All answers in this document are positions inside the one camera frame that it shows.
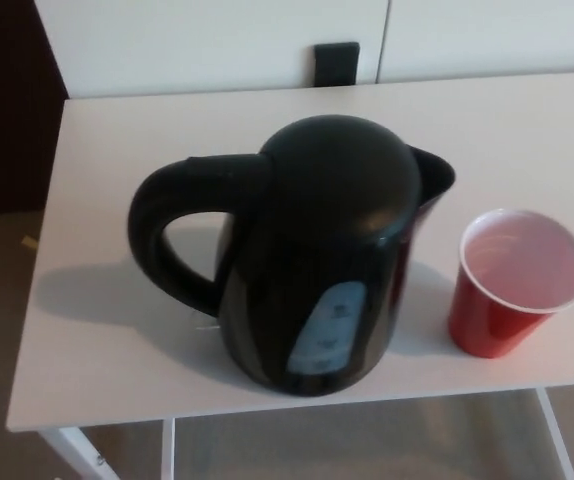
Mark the red plastic cup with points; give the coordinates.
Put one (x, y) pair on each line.
(487, 325)

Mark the black rectangular cabinet plate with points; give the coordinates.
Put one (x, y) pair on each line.
(336, 62)

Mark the dark brown cabinet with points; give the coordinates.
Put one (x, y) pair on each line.
(2, 100)

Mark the small beige floor tape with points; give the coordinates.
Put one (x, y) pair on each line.
(30, 242)

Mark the black electric kettle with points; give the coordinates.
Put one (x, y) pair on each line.
(317, 200)

